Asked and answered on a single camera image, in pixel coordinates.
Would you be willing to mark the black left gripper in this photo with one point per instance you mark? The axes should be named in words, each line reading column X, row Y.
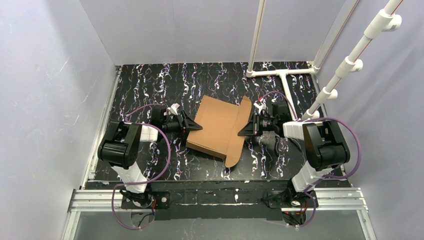
column 182, row 122

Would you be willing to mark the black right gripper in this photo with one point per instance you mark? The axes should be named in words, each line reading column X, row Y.
column 256, row 123

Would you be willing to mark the brown cardboard box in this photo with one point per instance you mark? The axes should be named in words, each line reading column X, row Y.
column 221, row 122

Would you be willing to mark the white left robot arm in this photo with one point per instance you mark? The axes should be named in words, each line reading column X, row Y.
column 120, row 144

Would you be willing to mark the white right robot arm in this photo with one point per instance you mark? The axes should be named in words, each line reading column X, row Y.
column 323, row 142

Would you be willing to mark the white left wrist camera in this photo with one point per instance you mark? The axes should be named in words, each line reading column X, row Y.
column 173, row 109

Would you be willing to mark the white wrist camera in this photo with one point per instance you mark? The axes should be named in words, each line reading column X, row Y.
column 260, row 104
column 173, row 109

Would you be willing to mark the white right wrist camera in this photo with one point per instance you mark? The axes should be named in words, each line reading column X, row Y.
column 260, row 104

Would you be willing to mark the black handled pliers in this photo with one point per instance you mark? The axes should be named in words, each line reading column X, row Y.
column 286, row 147

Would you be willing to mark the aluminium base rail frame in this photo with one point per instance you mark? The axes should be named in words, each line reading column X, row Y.
column 234, row 199

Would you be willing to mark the white PVC pipe frame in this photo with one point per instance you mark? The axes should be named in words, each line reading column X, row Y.
column 315, row 65

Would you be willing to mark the white PVC camera pole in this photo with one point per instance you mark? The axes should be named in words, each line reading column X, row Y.
column 386, row 20

